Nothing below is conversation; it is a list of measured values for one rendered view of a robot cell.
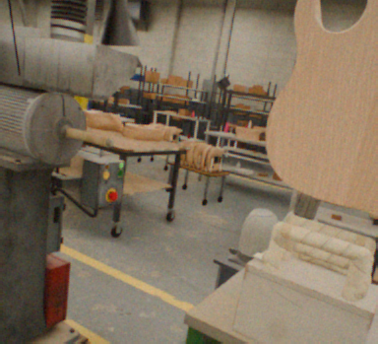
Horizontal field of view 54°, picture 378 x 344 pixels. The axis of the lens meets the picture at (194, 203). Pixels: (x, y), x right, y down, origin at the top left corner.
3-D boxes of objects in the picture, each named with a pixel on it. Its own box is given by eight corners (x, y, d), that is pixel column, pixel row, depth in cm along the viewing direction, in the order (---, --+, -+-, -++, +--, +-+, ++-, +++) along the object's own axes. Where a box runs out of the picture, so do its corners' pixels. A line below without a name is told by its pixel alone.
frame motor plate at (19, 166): (-42, 151, 147) (-42, 141, 146) (14, 149, 167) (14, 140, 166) (17, 172, 130) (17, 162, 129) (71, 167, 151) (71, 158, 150)
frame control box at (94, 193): (46, 209, 165) (49, 152, 158) (83, 202, 183) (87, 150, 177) (86, 226, 154) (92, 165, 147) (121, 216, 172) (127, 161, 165)
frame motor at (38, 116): (-37, 145, 143) (-38, 75, 137) (25, 144, 166) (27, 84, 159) (32, 170, 125) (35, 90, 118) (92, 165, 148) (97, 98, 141)
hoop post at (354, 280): (340, 298, 75) (352, 254, 72) (343, 292, 78) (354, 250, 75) (356, 304, 73) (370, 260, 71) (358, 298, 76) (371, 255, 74)
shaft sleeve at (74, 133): (64, 135, 130) (67, 126, 130) (71, 137, 133) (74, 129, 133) (103, 145, 122) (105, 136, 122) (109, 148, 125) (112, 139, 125)
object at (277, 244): (262, 267, 83) (271, 228, 80) (267, 263, 85) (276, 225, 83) (276, 273, 81) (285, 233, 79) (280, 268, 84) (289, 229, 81)
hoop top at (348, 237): (281, 227, 87) (284, 214, 86) (285, 224, 90) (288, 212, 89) (372, 256, 78) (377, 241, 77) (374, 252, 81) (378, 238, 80)
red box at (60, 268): (13, 309, 184) (15, 240, 174) (34, 299, 195) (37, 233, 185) (46, 329, 173) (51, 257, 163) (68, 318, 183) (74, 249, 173)
